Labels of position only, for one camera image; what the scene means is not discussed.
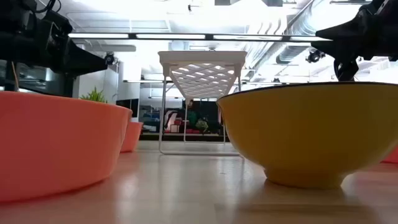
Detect green plant in white pot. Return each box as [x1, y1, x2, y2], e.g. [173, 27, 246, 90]
[80, 86, 108, 104]

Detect black computer monitor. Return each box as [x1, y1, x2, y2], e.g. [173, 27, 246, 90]
[116, 98, 140, 118]

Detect small background potted plant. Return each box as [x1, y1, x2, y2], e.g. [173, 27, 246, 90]
[195, 119, 210, 133]

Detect yellow floral patterned mini bowl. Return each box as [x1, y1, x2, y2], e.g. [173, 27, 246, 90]
[216, 81, 398, 190]

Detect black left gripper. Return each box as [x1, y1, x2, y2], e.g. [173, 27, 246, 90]
[29, 9, 109, 78]

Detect black hanging ceiling device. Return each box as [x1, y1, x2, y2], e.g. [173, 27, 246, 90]
[306, 49, 326, 64]

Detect person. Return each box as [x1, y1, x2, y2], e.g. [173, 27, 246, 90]
[183, 99, 200, 130]

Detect thin yellow hanging cable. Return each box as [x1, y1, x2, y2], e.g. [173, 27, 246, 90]
[11, 60, 20, 91]

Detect silver ceiling ventilation duct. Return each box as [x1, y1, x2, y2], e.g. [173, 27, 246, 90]
[245, 0, 368, 71]

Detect black aluminium table frame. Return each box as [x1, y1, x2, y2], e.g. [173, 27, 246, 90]
[139, 133, 231, 142]

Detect white wire mesh rack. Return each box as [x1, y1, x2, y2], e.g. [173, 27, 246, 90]
[157, 50, 248, 156]

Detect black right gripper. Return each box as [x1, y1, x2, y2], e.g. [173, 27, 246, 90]
[310, 0, 398, 82]

